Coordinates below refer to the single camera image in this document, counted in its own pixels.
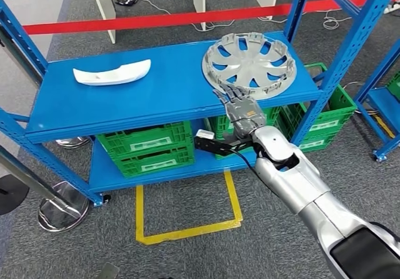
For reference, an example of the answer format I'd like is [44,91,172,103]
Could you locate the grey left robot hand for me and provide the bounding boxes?
[96,262,120,279]

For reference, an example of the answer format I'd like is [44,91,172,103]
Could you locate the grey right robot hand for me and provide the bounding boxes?
[213,83,267,139]

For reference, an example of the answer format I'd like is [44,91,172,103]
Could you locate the silver wheel hubcap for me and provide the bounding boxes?
[202,31,297,101]

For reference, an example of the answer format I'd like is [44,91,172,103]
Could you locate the blue metal shelf rack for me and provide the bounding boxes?
[0,0,400,208]
[354,41,400,163]

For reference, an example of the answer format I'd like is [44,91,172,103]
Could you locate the white curved plastic part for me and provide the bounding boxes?
[72,58,152,87]

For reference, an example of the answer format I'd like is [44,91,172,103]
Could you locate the green plastic crate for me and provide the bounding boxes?
[216,136,263,161]
[386,70,400,102]
[114,146,195,178]
[96,121,193,162]
[278,63,358,137]
[205,104,282,141]
[291,132,340,154]

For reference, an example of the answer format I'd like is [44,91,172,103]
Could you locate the yellow floor tape square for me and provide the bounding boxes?
[135,170,244,246]

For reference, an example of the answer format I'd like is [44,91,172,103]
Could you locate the black round stand base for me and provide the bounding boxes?
[0,174,30,216]

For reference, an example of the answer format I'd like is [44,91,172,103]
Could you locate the red barrier belt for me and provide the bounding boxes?
[23,0,370,36]

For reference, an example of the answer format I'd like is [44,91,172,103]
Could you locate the chrome stanchion base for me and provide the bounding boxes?
[343,81,377,116]

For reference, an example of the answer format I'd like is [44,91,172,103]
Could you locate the yellow floor tape line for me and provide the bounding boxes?
[373,115,395,140]

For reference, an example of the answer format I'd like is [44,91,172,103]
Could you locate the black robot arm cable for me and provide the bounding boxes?
[231,146,261,175]

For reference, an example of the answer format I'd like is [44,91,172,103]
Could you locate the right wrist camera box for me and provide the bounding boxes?
[194,129,252,158]

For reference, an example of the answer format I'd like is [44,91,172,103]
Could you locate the white floor cable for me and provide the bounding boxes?
[139,0,235,33]
[257,8,353,32]

